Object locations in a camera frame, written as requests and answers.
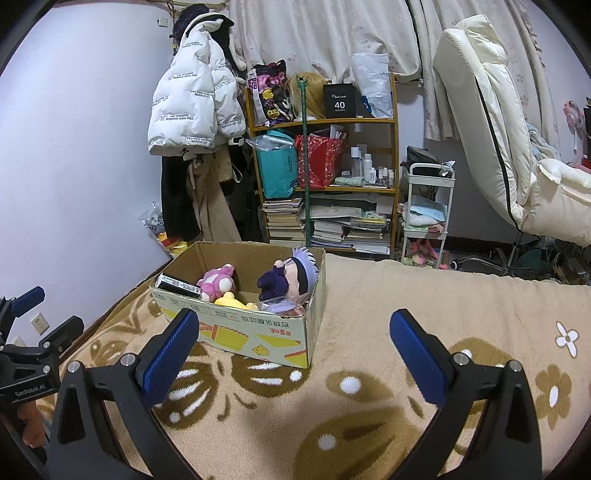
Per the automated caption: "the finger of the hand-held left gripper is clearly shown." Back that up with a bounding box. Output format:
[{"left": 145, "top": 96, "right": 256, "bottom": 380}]
[
  {"left": 39, "top": 316, "right": 85, "bottom": 372},
  {"left": 0, "top": 286, "right": 46, "bottom": 320}
]

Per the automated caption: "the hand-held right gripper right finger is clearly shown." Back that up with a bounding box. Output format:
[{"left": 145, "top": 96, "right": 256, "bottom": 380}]
[{"left": 389, "top": 309, "right": 543, "bottom": 480}]

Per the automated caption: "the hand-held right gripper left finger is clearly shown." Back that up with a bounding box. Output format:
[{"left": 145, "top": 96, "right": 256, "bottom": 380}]
[{"left": 48, "top": 308, "right": 200, "bottom": 480}]

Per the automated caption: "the black tissue pack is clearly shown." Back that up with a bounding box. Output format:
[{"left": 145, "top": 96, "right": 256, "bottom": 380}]
[{"left": 155, "top": 273, "right": 202, "bottom": 301}]

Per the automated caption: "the yellow plush toy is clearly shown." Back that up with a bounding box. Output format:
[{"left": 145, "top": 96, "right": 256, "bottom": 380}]
[{"left": 213, "top": 292, "right": 259, "bottom": 311}]

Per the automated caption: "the pink plush toy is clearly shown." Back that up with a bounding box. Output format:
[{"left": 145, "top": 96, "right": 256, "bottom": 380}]
[{"left": 196, "top": 264, "right": 237, "bottom": 304}]

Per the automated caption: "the printed cardboard box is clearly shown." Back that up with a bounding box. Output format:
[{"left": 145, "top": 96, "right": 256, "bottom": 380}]
[{"left": 148, "top": 241, "right": 327, "bottom": 369}]

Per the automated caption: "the clear plastic bag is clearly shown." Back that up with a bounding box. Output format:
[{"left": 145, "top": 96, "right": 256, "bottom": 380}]
[{"left": 264, "top": 295, "right": 306, "bottom": 318}]

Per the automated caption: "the white-haired purple plush doll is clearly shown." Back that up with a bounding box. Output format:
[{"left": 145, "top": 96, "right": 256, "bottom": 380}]
[{"left": 257, "top": 247, "right": 318, "bottom": 304}]

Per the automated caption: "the person's left hand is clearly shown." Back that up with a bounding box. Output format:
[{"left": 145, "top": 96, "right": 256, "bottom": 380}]
[{"left": 16, "top": 405, "right": 49, "bottom": 447}]

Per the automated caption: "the beige flower blanket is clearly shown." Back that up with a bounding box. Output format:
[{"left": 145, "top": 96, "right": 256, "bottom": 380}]
[{"left": 37, "top": 251, "right": 591, "bottom": 480}]

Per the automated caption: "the pile of snack bags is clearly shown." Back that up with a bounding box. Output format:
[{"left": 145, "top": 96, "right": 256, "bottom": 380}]
[{"left": 144, "top": 205, "right": 190, "bottom": 257}]

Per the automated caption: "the white trolley cart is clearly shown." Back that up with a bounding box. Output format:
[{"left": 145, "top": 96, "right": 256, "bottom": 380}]
[{"left": 399, "top": 162, "right": 456, "bottom": 270}]

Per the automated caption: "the wide stack of books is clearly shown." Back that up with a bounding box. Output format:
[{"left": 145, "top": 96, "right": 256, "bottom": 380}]
[{"left": 310, "top": 194, "right": 393, "bottom": 255}]

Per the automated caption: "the beige coat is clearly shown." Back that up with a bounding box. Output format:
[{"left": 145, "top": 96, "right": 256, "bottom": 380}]
[{"left": 187, "top": 152, "right": 241, "bottom": 243}]

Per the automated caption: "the black coat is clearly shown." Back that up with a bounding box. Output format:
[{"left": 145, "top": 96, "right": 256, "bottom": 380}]
[{"left": 160, "top": 156, "right": 202, "bottom": 241}]

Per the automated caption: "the small stack of books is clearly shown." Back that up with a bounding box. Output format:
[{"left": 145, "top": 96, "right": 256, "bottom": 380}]
[{"left": 262, "top": 198, "right": 306, "bottom": 245}]

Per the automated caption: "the row of white bottles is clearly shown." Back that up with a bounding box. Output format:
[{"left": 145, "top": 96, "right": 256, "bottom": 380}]
[{"left": 350, "top": 147, "right": 396, "bottom": 185}]

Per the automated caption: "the wooden shelf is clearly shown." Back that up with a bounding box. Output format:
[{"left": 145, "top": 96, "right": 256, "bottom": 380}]
[{"left": 245, "top": 69, "right": 400, "bottom": 259}]

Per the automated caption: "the teal shopping bag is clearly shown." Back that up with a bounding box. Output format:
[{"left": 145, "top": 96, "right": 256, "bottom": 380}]
[{"left": 254, "top": 130, "right": 300, "bottom": 199}]

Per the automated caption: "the red gift bag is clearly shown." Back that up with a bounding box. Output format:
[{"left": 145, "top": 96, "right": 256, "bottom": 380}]
[{"left": 295, "top": 133, "right": 347, "bottom": 188}]

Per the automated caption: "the green pole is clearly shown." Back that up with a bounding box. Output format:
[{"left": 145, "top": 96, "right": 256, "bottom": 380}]
[{"left": 298, "top": 78, "right": 313, "bottom": 248}]

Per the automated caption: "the white puffer jacket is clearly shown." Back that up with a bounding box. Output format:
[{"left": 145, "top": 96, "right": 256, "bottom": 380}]
[{"left": 148, "top": 18, "right": 247, "bottom": 160}]

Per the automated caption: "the black box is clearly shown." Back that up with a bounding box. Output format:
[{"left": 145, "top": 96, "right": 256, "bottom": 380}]
[{"left": 322, "top": 83, "right": 357, "bottom": 119}]

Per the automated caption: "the cream padded chair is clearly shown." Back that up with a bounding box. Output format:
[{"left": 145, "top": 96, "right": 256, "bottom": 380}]
[{"left": 433, "top": 15, "right": 591, "bottom": 246}]

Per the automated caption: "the patterned black tote bag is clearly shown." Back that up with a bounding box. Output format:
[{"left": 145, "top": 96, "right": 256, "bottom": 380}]
[{"left": 248, "top": 60, "right": 296, "bottom": 127}]

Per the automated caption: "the white plastic bag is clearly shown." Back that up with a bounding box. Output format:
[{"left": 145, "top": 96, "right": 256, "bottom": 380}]
[{"left": 351, "top": 52, "right": 394, "bottom": 119}]

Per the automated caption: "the blonde wig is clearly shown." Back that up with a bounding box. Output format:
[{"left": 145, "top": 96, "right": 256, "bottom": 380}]
[{"left": 285, "top": 71, "right": 329, "bottom": 121}]

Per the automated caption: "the pink fan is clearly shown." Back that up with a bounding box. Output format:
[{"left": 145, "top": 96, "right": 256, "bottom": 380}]
[{"left": 563, "top": 99, "right": 585, "bottom": 139}]

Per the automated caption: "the floral white curtain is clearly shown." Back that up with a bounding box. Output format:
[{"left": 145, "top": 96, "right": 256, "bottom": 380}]
[{"left": 228, "top": 0, "right": 561, "bottom": 140}]

